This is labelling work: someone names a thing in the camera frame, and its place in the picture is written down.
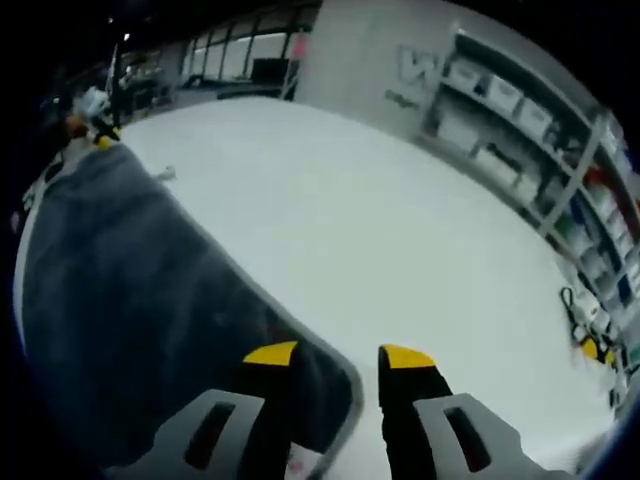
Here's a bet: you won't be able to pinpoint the black monitor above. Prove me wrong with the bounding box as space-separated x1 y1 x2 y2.
251 58 291 81

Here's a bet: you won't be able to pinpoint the grey shelving unit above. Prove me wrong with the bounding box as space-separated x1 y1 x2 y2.
417 19 640 396

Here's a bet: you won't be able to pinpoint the grey towel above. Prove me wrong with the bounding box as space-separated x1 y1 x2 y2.
19 144 364 471

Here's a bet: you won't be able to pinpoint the spare grippers with yellow tips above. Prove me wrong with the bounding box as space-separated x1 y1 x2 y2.
559 284 619 366

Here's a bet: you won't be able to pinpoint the rows of white storage boxes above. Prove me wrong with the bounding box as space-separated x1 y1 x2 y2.
439 59 640 311

